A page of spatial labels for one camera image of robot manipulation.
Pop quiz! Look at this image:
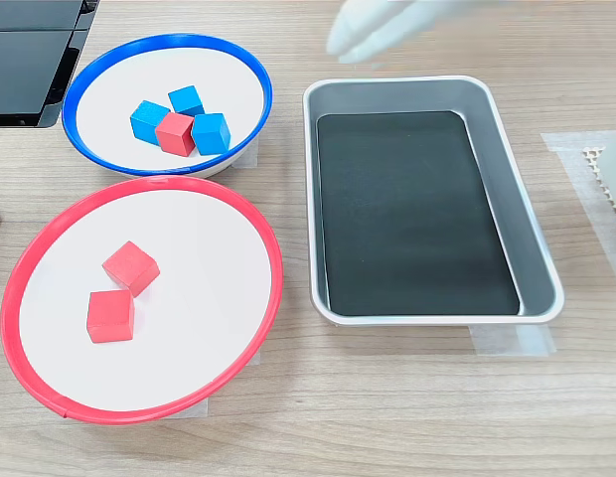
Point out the blue cube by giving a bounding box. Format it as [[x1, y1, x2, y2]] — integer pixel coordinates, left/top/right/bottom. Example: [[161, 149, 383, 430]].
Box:
[[190, 112, 232, 157], [167, 84, 206, 118], [129, 99, 171, 147]]

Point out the black tray mat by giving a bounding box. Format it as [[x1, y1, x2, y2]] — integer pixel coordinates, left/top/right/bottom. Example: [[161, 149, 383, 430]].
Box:
[[316, 110, 522, 318]]

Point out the clear tape strip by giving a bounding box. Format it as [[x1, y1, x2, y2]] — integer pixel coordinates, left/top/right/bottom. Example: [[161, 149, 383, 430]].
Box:
[[468, 325, 558, 357]]

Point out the steel tray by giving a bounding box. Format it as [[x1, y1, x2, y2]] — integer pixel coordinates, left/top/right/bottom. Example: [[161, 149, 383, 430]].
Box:
[[302, 75, 566, 328]]

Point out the black flat panel device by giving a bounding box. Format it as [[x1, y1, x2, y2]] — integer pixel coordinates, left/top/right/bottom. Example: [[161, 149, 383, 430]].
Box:
[[0, 29, 89, 129], [0, 0, 101, 32]]

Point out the blue-rimmed white plate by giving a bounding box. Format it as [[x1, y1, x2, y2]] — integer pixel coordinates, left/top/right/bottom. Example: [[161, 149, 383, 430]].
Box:
[[62, 33, 274, 179]]

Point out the pale perforated base plate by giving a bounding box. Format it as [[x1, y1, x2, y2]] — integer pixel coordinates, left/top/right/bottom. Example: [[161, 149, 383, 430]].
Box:
[[580, 143, 616, 235]]

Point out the red-rimmed white plate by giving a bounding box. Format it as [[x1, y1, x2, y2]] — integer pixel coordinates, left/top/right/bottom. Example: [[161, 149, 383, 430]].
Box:
[[0, 174, 285, 426]]

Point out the red cube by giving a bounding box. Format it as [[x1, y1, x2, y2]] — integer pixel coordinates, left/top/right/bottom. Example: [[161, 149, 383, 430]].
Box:
[[85, 289, 136, 345], [101, 240, 162, 299], [155, 111, 197, 158]]

